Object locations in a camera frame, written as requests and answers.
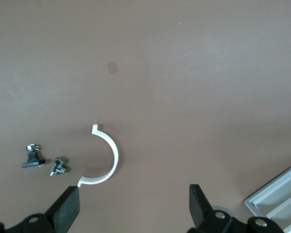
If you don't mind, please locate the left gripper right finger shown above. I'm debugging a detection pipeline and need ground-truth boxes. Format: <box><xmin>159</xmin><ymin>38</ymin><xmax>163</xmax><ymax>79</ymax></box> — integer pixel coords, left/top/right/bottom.
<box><xmin>189</xmin><ymin>183</ymin><xmax>286</xmax><ymax>233</ymax></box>

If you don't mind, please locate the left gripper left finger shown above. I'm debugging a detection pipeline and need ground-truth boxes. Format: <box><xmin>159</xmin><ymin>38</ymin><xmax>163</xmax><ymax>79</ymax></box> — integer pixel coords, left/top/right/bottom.
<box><xmin>0</xmin><ymin>185</ymin><xmax>81</xmax><ymax>233</ymax></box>

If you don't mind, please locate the white drawer cabinet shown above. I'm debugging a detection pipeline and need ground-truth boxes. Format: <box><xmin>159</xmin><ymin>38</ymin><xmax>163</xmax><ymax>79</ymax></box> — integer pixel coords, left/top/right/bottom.
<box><xmin>244</xmin><ymin>158</ymin><xmax>291</xmax><ymax>233</ymax></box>

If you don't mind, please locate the white drawer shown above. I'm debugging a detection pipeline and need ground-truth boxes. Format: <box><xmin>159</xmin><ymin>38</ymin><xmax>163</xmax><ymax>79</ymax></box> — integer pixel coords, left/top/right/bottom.
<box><xmin>266</xmin><ymin>191</ymin><xmax>291</xmax><ymax>233</ymax></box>
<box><xmin>253</xmin><ymin>167</ymin><xmax>291</xmax><ymax>212</ymax></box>

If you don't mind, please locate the small metal switch part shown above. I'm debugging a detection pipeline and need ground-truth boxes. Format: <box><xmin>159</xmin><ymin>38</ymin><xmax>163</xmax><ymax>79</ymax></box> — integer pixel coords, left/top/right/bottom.
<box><xmin>49</xmin><ymin>156</ymin><xmax>68</xmax><ymax>178</ymax></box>

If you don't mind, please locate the black flat-head switch part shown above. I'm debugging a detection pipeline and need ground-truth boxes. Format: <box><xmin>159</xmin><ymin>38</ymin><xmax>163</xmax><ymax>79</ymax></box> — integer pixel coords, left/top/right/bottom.
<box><xmin>21</xmin><ymin>143</ymin><xmax>47</xmax><ymax>169</ymax></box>

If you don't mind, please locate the white plastic half ring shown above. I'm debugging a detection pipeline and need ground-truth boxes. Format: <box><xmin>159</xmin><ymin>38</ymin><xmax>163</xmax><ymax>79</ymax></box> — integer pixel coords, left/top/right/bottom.
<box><xmin>77</xmin><ymin>123</ymin><xmax>120</xmax><ymax>188</ymax></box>

